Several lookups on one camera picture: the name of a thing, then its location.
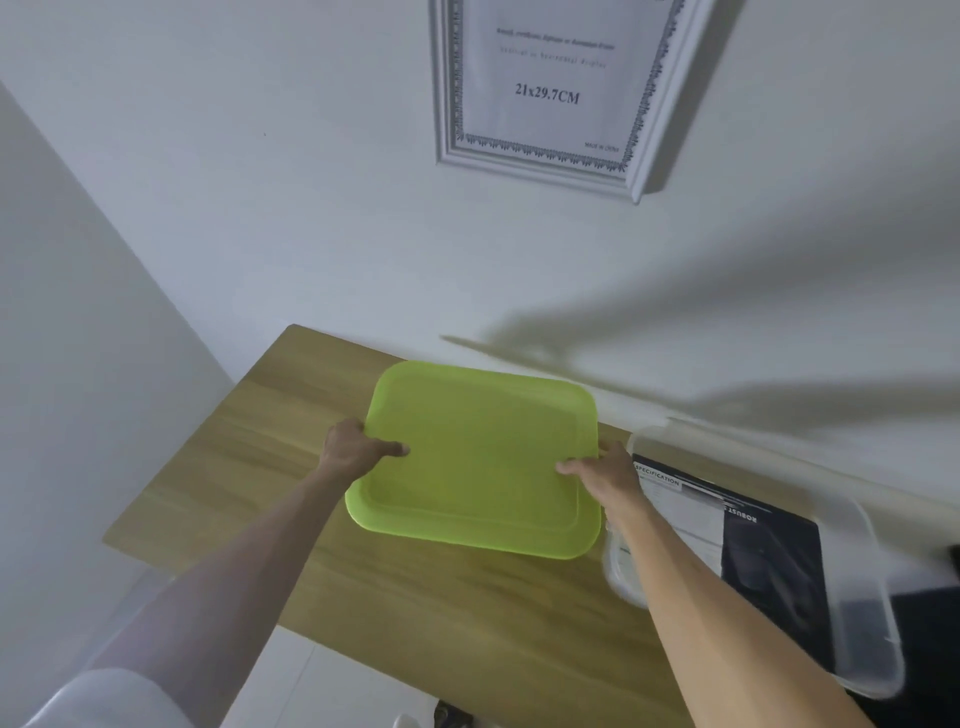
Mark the person's right hand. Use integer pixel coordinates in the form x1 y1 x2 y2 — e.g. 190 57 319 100
555 440 651 523

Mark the person's left forearm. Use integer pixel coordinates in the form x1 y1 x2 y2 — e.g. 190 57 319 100
88 465 354 728

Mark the wooden table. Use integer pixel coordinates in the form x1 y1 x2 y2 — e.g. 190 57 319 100
102 324 796 728

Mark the clear plastic storage box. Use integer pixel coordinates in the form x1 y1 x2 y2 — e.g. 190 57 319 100
604 417 907 700

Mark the white picture frame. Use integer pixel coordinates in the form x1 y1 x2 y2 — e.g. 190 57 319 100
429 0 717 205

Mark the person's right forearm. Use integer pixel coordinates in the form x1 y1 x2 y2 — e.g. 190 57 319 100
609 501 875 728

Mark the person's left hand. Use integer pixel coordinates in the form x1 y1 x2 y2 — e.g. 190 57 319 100
318 417 411 483

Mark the black and white paper label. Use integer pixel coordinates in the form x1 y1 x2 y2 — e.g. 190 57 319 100
632 454 837 672

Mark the white shirt sleeve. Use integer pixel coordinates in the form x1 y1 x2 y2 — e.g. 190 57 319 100
22 667 196 728

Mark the green plastic lid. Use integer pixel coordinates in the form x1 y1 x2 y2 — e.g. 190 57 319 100
345 360 603 561

